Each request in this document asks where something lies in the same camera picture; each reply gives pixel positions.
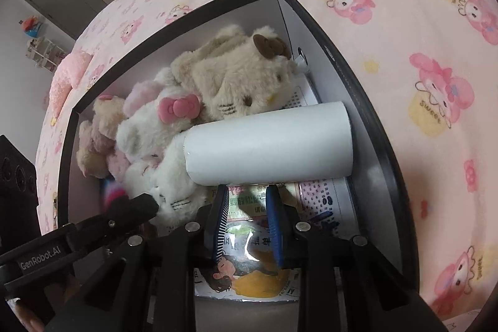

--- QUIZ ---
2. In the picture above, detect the black cardboard box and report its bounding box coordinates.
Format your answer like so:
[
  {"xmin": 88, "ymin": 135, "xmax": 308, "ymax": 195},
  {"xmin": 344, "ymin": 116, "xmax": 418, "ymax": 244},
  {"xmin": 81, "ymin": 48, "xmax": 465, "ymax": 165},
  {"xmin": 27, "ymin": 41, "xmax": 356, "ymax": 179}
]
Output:
[{"xmin": 56, "ymin": 0, "xmax": 419, "ymax": 317}]

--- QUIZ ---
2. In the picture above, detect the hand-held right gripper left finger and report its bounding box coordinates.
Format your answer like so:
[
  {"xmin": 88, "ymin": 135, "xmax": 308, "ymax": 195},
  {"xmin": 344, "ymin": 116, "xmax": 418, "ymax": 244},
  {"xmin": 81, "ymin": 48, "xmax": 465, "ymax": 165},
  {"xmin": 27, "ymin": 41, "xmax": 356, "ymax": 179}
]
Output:
[{"xmin": 35, "ymin": 184, "xmax": 230, "ymax": 332}]

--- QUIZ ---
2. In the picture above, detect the pink plush toy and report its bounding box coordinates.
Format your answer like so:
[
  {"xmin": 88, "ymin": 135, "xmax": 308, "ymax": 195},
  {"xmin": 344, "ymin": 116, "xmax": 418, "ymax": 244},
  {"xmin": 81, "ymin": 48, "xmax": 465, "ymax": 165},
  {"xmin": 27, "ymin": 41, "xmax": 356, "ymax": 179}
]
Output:
[{"xmin": 124, "ymin": 80, "xmax": 172, "ymax": 115}]

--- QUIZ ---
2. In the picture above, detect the pink fluffy pillow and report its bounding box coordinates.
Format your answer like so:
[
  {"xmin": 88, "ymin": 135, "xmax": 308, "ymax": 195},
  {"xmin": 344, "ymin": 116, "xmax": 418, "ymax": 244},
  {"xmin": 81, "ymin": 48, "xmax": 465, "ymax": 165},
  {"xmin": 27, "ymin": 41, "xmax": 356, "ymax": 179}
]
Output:
[{"xmin": 49, "ymin": 51, "xmax": 94, "ymax": 115}]

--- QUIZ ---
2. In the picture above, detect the white cat plush pink bow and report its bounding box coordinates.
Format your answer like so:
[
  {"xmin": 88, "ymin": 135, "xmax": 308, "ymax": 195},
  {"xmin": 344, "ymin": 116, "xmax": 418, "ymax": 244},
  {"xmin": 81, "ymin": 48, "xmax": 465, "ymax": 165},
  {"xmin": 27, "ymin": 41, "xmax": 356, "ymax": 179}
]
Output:
[{"xmin": 116, "ymin": 83, "xmax": 211, "ymax": 235}]

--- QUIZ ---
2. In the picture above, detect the small white shelf rack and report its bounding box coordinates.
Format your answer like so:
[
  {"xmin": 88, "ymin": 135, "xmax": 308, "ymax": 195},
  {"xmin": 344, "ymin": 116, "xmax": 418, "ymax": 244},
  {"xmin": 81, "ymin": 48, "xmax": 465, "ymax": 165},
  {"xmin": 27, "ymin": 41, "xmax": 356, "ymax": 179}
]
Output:
[{"xmin": 25, "ymin": 36, "xmax": 68, "ymax": 73}]

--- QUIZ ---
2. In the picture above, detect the red blue toy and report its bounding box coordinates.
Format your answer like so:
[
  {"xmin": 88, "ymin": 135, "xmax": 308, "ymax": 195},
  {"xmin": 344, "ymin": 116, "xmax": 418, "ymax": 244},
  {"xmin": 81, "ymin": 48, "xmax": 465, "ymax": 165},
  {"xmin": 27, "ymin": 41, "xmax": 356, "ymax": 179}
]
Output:
[{"xmin": 21, "ymin": 15, "xmax": 46, "ymax": 40}]

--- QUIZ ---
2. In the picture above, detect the cartoon picture card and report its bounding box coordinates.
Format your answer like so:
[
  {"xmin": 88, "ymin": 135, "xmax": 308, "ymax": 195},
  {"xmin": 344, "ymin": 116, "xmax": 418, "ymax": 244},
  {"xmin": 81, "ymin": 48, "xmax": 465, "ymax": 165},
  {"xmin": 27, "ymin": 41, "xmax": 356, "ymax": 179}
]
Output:
[{"xmin": 193, "ymin": 217, "xmax": 302, "ymax": 303}]

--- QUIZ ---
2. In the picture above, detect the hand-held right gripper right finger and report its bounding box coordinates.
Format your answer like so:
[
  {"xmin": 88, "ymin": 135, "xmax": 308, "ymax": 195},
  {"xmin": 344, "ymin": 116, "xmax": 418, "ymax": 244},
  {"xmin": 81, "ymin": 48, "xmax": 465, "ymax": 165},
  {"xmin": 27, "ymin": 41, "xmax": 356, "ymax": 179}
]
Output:
[{"xmin": 265, "ymin": 185, "xmax": 448, "ymax": 332}]

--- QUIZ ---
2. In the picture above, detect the pink printed blanket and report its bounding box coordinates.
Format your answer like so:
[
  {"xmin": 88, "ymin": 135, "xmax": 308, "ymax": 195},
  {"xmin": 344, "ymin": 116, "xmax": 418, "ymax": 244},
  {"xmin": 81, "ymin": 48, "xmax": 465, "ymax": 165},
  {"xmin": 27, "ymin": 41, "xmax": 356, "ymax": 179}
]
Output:
[{"xmin": 37, "ymin": 0, "xmax": 498, "ymax": 332}]

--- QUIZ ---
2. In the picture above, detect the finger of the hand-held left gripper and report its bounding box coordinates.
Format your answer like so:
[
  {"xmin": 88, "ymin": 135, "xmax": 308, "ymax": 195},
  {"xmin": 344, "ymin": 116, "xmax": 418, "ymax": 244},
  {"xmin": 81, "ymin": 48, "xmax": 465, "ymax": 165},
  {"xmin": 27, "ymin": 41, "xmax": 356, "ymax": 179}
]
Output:
[{"xmin": 74, "ymin": 193, "xmax": 160, "ymax": 252}]

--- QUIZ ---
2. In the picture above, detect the white cylindrical bottle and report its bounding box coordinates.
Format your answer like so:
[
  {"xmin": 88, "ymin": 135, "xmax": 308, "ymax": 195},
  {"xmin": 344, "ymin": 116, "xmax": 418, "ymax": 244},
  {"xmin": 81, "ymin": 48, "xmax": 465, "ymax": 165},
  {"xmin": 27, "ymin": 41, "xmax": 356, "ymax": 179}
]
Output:
[{"xmin": 182, "ymin": 101, "xmax": 355, "ymax": 187}]

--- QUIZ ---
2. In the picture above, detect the person's left hand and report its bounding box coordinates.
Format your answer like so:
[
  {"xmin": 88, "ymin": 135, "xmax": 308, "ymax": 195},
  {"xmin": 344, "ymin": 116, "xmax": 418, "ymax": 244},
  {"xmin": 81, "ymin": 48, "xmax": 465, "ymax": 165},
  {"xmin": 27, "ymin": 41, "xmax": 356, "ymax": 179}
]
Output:
[{"xmin": 6, "ymin": 299, "xmax": 45, "ymax": 332}]

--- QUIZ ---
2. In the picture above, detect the small beige bear plush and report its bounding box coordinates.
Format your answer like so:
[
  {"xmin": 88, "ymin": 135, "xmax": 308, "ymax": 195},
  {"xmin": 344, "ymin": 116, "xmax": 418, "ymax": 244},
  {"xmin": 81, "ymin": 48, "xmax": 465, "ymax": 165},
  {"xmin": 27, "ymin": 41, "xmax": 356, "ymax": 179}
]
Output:
[{"xmin": 76, "ymin": 94, "xmax": 129, "ymax": 179}]

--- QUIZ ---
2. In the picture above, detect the pink blue fluffy pompom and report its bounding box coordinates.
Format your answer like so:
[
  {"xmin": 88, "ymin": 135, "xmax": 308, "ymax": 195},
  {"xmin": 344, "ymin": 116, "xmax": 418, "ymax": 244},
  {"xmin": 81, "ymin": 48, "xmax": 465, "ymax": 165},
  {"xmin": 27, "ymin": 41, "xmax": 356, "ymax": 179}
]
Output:
[{"xmin": 99, "ymin": 178, "xmax": 131, "ymax": 210}]

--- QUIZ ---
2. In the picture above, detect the beige cat plush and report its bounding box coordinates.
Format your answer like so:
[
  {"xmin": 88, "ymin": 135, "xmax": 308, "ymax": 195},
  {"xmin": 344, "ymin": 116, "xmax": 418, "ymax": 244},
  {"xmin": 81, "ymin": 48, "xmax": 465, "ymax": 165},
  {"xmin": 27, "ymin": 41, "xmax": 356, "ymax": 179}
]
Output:
[{"xmin": 170, "ymin": 25, "xmax": 300, "ymax": 123}]

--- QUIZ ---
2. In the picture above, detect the white printed sheet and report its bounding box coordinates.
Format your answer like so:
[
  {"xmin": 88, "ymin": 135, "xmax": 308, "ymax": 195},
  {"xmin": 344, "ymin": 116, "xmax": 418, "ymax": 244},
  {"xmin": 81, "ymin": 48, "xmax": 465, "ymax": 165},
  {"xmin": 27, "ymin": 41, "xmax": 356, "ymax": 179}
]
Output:
[{"xmin": 278, "ymin": 77, "xmax": 323, "ymax": 111}]

